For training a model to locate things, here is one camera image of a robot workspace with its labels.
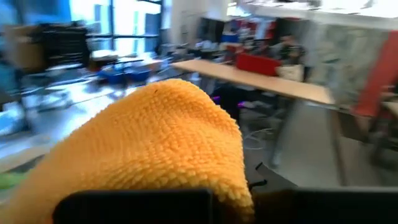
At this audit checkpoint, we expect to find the brown cardboard box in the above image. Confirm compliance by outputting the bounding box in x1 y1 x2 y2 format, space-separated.
2 25 45 71

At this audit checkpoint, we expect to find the light wooden table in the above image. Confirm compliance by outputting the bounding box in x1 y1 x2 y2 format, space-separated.
170 58 348 188

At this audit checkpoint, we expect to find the white cloth bag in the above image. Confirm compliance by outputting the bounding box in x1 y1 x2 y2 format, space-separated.
275 63 305 83

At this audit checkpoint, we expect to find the orange microfiber towel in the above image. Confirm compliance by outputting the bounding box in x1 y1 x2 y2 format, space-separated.
0 77 256 224

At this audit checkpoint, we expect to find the green microfiber towel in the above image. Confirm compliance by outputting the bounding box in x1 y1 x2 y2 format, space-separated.
0 171 30 192

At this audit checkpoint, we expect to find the person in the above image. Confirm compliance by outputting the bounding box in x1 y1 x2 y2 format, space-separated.
270 33 309 65

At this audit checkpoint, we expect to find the red box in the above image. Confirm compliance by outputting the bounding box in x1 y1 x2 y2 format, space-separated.
234 52 283 78

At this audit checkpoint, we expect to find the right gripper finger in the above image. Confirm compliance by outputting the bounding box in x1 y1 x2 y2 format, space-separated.
248 161 300 192

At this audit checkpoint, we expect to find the grey patterned partition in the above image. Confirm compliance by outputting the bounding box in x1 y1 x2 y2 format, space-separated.
305 22 391 108

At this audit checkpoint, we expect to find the blue storage bin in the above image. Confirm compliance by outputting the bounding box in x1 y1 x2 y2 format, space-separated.
97 66 154 86

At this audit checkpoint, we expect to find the black storage rack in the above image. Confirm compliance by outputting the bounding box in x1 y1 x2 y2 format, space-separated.
35 22 92 69

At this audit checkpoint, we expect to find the orange-red partition panel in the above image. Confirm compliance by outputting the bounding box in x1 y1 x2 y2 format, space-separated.
351 30 398 119

